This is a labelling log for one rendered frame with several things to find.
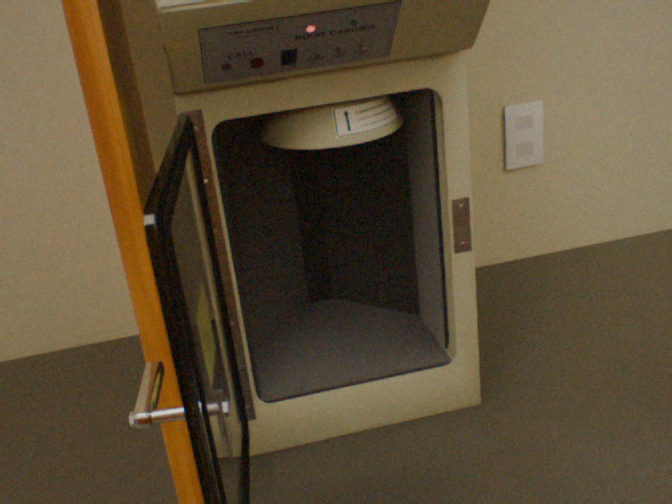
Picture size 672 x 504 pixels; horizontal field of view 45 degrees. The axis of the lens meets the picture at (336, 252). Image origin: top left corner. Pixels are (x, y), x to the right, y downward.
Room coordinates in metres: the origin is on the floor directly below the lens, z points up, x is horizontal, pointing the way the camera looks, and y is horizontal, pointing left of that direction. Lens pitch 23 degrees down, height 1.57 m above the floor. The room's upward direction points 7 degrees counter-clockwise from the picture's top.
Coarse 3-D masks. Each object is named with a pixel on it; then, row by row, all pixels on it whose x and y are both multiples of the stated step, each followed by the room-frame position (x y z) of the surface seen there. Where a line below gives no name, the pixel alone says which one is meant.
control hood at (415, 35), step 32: (160, 0) 0.73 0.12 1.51; (192, 0) 0.73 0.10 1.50; (224, 0) 0.74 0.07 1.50; (256, 0) 0.74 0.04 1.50; (288, 0) 0.75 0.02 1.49; (320, 0) 0.76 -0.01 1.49; (352, 0) 0.77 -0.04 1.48; (384, 0) 0.78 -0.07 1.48; (416, 0) 0.79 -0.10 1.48; (448, 0) 0.80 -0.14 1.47; (480, 0) 0.81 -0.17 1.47; (192, 32) 0.75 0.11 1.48; (416, 32) 0.83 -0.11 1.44; (448, 32) 0.84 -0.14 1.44; (192, 64) 0.79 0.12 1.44; (352, 64) 0.84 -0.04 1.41
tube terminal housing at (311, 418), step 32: (384, 64) 0.88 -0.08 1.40; (416, 64) 0.88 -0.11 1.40; (448, 64) 0.89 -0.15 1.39; (192, 96) 0.84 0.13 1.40; (224, 96) 0.85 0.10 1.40; (256, 96) 0.85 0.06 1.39; (288, 96) 0.86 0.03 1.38; (320, 96) 0.86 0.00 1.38; (352, 96) 0.87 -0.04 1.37; (448, 96) 0.89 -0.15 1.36; (448, 128) 0.89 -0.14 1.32; (448, 160) 0.89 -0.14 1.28; (448, 192) 0.89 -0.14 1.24; (224, 224) 0.84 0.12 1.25; (448, 224) 0.92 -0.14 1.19; (448, 256) 0.92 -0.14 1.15; (448, 288) 0.92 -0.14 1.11; (448, 320) 0.92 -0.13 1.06; (448, 352) 0.91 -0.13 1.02; (384, 384) 0.87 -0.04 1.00; (416, 384) 0.88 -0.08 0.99; (448, 384) 0.89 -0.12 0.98; (256, 416) 0.84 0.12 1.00; (288, 416) 0.85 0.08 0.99; (320, 416) 0.86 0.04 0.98; (352, 416) 0.86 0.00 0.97; (384, 416) 0.87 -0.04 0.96; (416, 416) 0.88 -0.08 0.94; (256, 448) 0.84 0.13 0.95
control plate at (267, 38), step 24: (240, 24) 0.76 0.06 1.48; (264, 24) 0.77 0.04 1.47; (288, 24) 0.77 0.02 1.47; (312, 24) 0.78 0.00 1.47; (336, 24) 0.79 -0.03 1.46; (360, 24) 0.80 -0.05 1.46; (384, 24) 0.80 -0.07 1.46; (216, 48) 0.78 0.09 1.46; (240, 48) 0.78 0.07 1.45; (264, 48) 0.79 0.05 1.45; (288, 48) 0.80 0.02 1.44; (312, 48) 0.81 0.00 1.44; (360, 48) 0.82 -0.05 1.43; (384, 48) 0.83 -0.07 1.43; (216, 72) 0.80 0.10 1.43; (240, 72) 0.81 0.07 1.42; (264, 72) 0.82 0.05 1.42
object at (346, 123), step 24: (384, 96) 0.94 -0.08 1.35; (264, 120) 0.96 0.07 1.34; (288, 120) 0.91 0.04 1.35; (312, 120) 0.90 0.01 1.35; (336, 120) 0.89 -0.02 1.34; (360, 120) 0.90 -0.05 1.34; (384, 120) 0.91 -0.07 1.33; (288, 144) 0.90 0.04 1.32; (312, 144) 0.89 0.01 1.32; (336, 144) 0.88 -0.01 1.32
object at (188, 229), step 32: (192, 160) 0.78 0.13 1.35; (192, 192) 0.74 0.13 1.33; (192, 224) 0.70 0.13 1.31; (160, 256) 0.52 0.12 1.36; (192, 256) 0.66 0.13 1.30; (160, 288) 0.52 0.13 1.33; (192, 288) 0.62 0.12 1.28; (192, 320) 0.59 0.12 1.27; (224, 320) 0.80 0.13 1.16; (224, 352) 0.75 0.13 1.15; (224, 384) 0.70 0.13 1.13; (192, 416) 0.52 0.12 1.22; (192, 448) 0.52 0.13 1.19; (224, 480) 0.59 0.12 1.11
